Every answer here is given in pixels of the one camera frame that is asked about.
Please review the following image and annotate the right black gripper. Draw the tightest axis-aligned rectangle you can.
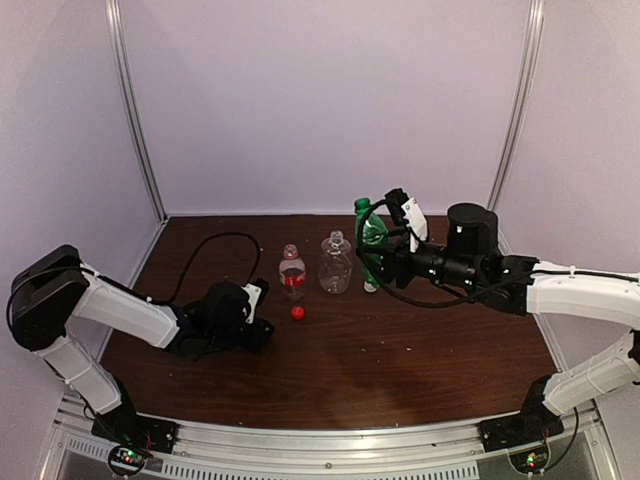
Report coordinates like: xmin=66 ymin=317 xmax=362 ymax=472
xmin=356 ymin=227 xmax=481 ymax=291

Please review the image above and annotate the green plastic bottle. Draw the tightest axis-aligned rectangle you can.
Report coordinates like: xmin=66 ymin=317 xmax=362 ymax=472
xmin=354 ymin=197 xmax=389 ymax=293

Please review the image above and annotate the red bottle cap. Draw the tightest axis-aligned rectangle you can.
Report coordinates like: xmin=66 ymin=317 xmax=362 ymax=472
xmin=291 ymin=306 xmax=306 ymax=321

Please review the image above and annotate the clear wide plastic bottle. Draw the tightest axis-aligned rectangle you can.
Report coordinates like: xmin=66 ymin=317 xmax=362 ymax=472
xmin=318 ymin=230 xmax=353 ymax=294

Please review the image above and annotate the red label cola bottle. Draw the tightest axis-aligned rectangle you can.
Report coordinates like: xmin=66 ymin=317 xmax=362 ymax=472
xmin=278 ymin=244 xmax=306 ymax=301

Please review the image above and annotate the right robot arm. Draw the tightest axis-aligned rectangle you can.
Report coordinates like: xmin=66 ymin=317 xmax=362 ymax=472
xmin=354 ymin=189 xmax=639 ymax=442

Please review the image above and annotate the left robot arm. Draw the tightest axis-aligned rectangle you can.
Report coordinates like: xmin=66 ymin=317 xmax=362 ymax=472
xmin=6 ymin=245 xmax=275 ymax=444

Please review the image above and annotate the left circuit board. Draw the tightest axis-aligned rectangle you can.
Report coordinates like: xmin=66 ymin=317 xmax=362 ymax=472
xmin=107 ymin=445 xmax=152 ymax=477

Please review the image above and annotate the circuit board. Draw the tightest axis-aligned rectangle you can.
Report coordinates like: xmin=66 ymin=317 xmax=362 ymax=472
xmin=509 ymin=447 xmax=550 ymax=476
xmin=107 ymin=445 xmax=152 ymax=477

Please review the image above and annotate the right circuit board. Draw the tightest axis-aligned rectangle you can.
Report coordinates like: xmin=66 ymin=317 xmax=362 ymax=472
xmin=509 ymin=447 xmax=550 ymax=476

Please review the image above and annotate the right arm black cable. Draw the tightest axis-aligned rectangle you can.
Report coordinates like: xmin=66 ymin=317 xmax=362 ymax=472
xmin=354 ymin=198 xmax=531 ymax=308

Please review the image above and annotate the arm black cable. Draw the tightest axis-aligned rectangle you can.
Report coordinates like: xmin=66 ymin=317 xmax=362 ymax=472
xmin=149 ymin=232 xmax=264 ymax=306
xmin=354 ymin=198 xmax=531 ymax=308

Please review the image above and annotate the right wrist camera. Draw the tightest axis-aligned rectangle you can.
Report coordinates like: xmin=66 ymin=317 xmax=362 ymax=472
xmin=385 ymin=188 xmax=429 ymax=253

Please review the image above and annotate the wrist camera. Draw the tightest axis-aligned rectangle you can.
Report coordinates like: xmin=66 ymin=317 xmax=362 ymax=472
xmin=243 ymin=278 xmax=269 ymax=324
xmin=385 ymin=188 xmax=429 ymax=253

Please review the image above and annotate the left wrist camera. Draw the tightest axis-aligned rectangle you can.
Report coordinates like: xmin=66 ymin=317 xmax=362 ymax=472
xmin=243 ymin=278 xmax=269 ymax=324

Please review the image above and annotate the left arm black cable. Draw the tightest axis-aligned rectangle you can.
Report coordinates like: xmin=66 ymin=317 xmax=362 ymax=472
xmin=149 ymin=232 xmax=264 ymax=306

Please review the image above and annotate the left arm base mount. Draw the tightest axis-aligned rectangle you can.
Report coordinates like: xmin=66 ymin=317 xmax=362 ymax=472
xmin=83 ymin=379 xmax=178 ymax=454

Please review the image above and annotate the aluminium front rail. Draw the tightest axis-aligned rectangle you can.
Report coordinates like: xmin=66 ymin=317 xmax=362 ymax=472
xmin=36 ymin=395 xmax=621 ymax=479

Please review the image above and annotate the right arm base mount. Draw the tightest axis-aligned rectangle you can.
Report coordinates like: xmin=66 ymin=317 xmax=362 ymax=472
xmin=479 ymin=375 xmax=564 ymax=452

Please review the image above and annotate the right corner aluminium post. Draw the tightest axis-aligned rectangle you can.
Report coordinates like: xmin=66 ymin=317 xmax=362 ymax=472
xmin=487 ymin=0 xmax=546 ymax=211

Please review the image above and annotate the corner aluminium post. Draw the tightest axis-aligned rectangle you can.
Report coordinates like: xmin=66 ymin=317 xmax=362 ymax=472
xmin=487 ymin=0 xmax=546 ymax=211
xmin=105 ymin=0 xmax=168 ymax=223

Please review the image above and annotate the left corner aluminium post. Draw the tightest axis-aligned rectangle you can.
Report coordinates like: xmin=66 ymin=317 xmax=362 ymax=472
xmin=105 ymin=0 xmax=168 ymax=223

